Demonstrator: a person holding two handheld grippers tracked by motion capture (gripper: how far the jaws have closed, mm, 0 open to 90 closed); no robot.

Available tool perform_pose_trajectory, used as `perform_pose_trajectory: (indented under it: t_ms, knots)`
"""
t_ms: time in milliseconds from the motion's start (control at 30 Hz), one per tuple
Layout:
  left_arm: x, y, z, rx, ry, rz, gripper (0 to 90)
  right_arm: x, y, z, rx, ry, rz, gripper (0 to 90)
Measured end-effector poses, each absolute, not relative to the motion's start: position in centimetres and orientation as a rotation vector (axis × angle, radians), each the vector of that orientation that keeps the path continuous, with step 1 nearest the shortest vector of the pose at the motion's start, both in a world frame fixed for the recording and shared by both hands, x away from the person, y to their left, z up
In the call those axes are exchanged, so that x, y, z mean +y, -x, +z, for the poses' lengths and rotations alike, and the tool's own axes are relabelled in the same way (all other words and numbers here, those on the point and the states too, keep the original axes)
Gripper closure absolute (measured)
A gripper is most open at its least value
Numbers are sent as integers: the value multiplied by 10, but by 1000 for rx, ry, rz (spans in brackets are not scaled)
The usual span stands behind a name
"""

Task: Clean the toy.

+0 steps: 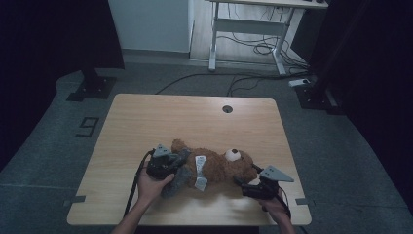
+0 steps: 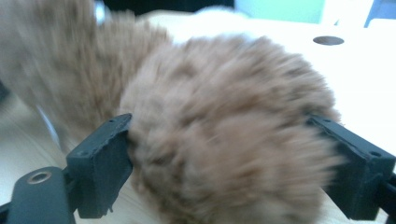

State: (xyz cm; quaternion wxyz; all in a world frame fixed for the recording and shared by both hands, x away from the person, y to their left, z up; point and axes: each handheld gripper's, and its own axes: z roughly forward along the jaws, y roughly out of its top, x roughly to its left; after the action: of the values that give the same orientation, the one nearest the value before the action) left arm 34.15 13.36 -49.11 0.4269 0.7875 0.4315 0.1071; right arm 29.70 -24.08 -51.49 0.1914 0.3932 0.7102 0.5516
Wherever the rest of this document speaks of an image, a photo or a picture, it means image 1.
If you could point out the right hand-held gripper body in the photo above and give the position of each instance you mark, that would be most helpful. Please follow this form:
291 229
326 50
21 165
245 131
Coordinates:
268 185

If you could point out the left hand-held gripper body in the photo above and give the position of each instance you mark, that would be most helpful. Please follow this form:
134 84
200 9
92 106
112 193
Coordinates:
160 164

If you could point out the grey fluffy cloth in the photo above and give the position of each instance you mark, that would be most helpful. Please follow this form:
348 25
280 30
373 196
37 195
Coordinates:
177 182

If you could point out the brown teddy bear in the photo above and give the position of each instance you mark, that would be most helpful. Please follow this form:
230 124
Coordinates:
220 165

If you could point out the person's right hand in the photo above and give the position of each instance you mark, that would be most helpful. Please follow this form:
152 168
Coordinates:
276 208

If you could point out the person's left hand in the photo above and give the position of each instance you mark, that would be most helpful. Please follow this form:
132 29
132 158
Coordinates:
152 190

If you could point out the grey tape strip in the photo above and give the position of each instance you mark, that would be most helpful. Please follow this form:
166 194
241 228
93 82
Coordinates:
76 200
303 201

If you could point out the black stand base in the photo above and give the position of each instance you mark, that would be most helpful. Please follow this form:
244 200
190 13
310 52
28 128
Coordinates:
316 97
94 87

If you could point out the white power strip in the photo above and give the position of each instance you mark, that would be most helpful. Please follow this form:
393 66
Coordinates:
299 82

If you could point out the dark curtain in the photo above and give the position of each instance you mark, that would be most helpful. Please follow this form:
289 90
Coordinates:
373 65
48 48

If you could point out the white metal frame desk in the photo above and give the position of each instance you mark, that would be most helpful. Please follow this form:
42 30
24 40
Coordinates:
248 26

